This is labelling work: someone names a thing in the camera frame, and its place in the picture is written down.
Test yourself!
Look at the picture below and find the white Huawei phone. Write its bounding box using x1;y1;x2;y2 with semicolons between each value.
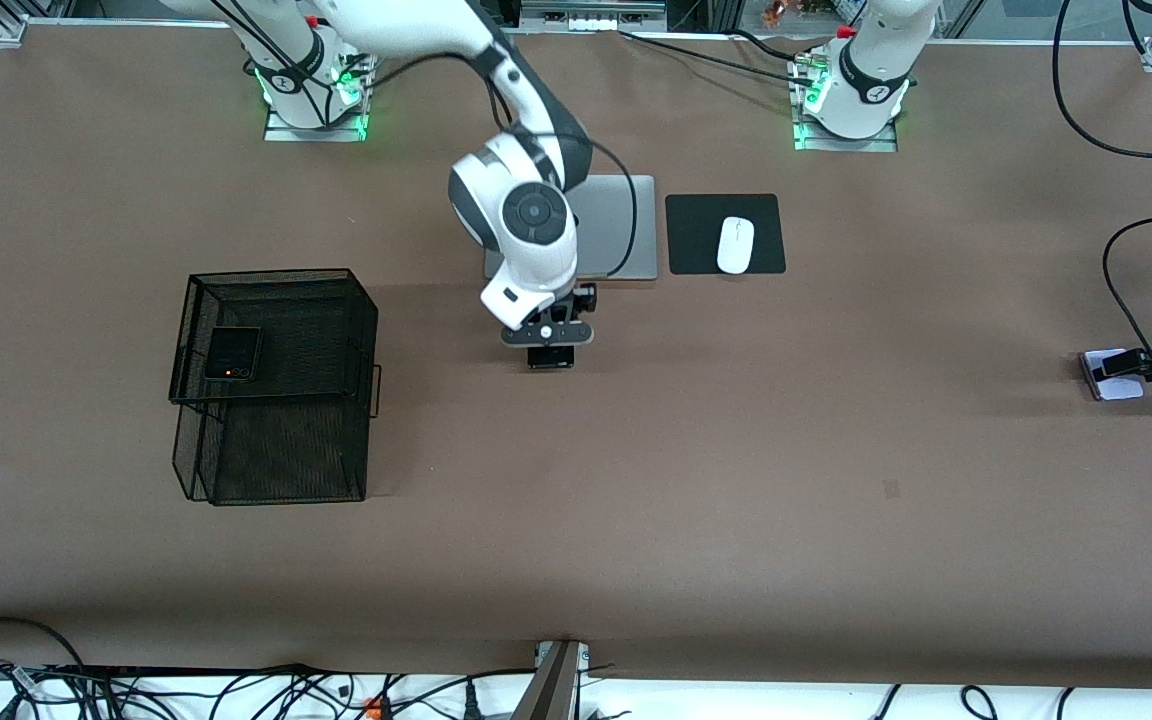
1079;347;1145;402

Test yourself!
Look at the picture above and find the black flip phone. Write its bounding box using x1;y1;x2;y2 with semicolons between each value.
204;326;263;383

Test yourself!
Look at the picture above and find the silver laptop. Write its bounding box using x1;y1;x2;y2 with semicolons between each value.
484;175;657;282

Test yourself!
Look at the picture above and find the black mouse pad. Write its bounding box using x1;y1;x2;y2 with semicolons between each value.
665;193;787;276

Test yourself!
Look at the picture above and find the white computer mouse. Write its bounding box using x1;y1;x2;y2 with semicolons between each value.
716;216;756;275

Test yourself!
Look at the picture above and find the black mesh desk organizer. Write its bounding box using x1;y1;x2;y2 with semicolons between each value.
168;267;383;506

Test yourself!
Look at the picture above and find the grey power strip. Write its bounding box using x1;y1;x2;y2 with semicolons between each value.
521;0;667;32

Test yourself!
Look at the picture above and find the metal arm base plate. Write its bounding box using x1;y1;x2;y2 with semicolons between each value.
794;122;899;154
264;95;369;143

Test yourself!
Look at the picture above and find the grey metal camera mount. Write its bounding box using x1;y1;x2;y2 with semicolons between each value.
511;640;589;720

